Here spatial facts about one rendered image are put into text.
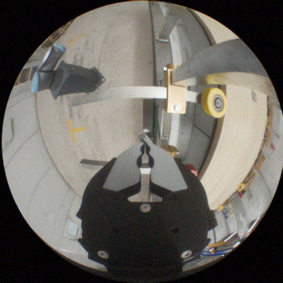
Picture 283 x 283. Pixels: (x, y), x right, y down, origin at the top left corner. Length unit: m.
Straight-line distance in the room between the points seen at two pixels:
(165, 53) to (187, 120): 0.37
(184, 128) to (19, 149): 2.83
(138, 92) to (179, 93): 0.10
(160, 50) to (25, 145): 2.70
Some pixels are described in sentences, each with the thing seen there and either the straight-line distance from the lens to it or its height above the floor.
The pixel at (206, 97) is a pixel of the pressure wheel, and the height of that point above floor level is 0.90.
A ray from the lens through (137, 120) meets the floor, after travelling 1.14.
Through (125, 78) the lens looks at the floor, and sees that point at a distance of 1.14.
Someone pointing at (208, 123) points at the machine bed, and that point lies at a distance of 0.44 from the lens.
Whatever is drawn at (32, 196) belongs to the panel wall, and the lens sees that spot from 2.81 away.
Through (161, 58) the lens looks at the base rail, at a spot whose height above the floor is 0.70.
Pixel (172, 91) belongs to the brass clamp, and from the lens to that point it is 0.24.
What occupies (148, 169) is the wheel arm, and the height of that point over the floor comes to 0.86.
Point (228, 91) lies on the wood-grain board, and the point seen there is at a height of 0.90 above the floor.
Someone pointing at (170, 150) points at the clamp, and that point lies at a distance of 0.30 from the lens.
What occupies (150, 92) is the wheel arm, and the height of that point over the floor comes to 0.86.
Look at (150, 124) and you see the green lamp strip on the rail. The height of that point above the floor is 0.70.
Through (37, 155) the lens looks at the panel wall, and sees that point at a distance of 2.73.
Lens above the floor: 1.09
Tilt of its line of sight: 62 degrees down
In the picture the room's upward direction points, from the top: 179 degrees counter-clockwise
